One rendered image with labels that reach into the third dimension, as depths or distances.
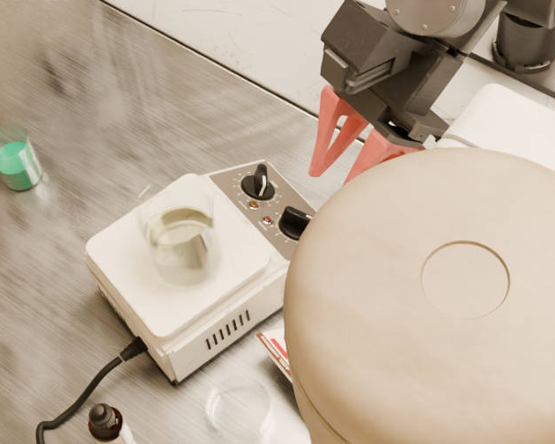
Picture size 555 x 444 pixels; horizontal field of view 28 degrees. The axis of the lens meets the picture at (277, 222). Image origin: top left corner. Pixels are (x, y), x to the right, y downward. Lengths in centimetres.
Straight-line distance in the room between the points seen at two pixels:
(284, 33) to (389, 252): 88
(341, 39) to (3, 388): 44
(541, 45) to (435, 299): 82
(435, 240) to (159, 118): 83
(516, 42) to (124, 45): 41
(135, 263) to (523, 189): 64
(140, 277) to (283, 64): 32
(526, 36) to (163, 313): 44
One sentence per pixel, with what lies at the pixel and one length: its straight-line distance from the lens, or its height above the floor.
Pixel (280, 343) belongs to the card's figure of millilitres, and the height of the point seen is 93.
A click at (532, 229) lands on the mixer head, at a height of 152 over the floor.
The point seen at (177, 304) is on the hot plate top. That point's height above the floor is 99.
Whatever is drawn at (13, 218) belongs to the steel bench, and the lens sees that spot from 110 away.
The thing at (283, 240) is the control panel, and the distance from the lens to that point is 96.
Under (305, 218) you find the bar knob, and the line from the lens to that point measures 97.
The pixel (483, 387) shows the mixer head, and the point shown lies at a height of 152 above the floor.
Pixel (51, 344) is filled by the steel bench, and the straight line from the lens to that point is 102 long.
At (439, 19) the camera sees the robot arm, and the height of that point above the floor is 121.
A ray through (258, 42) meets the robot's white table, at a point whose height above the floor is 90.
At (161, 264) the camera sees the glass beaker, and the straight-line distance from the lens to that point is 89.
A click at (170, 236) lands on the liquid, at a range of 90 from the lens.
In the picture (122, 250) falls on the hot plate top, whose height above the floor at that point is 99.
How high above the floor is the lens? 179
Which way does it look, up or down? 58 degrees down
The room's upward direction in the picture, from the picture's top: 9 degrees counter-clockwise
